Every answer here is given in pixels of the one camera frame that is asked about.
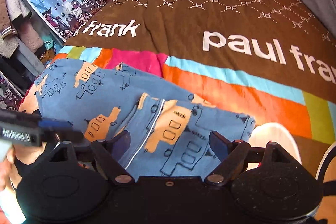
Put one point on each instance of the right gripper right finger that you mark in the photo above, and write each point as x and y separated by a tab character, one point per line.
232	155

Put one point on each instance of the blue car print pants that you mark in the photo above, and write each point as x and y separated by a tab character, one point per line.
169	126

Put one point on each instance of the colourful paul frank blanket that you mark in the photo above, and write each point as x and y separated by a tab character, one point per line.
273	60

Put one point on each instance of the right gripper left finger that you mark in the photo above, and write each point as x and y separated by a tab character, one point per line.
107	153

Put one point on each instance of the grey fleece garment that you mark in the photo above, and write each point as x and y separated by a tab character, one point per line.
8	45

